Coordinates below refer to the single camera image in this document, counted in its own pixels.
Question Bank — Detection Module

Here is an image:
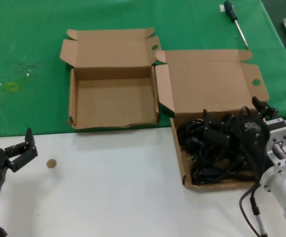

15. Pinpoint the open cardboard box holding cords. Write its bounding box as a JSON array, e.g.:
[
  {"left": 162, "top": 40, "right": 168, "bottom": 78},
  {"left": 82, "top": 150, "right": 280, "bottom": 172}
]
[{"left": 154, "top": 49, "right": 269, "bottom": 190}]

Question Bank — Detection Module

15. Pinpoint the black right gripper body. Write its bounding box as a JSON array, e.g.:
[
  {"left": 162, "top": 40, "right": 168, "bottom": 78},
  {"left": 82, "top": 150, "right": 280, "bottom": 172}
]
[{"left": 230, "top": 115, "right": 270, "bottom": 181}]

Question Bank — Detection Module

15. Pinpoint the empty open cardboard box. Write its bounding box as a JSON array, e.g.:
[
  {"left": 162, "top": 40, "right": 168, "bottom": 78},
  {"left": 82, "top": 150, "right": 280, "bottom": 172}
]
[{"left": 60, "top": 27, "right": 163, "bottom": 130}]

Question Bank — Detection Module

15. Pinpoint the green handled screwdriver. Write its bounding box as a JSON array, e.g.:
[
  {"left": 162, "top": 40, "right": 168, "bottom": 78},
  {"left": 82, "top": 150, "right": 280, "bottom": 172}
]
[{"left": 223, "top": 0, "right": 250, "bottom": 50}]

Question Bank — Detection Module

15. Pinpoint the black power cord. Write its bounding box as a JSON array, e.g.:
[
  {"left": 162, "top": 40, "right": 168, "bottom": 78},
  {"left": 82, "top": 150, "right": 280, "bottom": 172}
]
[
  {"left": 202, "top": 106, "right": 253, "bottom": 133},
  {"left": 177, "top": 118, "right": 235, "bottom": 171},
  {"left": 191, "top": 158, "right": 257, "bottom": 185}
]

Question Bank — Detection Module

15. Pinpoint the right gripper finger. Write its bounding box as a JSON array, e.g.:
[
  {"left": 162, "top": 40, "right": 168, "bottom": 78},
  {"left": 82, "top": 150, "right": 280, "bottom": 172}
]
[
  {"left": 252, "top": 96, "right": 268, "bottom": 119},
  {"left": 262, "top": 106, "right": 280, "bottom": 122}
]

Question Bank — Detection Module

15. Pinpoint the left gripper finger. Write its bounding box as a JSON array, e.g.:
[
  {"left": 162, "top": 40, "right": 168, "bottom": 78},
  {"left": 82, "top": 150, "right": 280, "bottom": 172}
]
[
  {"left": 4, "top": 127, "right": 36, "bottom": 158},
  {"left": 8, "top": 147, "right": 38, "bottom": 173}
]

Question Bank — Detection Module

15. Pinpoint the green tablecloth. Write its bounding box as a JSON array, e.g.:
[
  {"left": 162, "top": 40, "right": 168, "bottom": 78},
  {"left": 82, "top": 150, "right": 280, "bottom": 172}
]
[{"left": 0, "top": 0, "right": 286, "bottom": 139}]

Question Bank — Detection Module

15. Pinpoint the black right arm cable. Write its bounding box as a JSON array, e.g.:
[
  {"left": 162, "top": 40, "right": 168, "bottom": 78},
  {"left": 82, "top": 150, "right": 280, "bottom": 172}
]
[{"left": 239, "top": 181, "right": 265, "bottom": 237}]

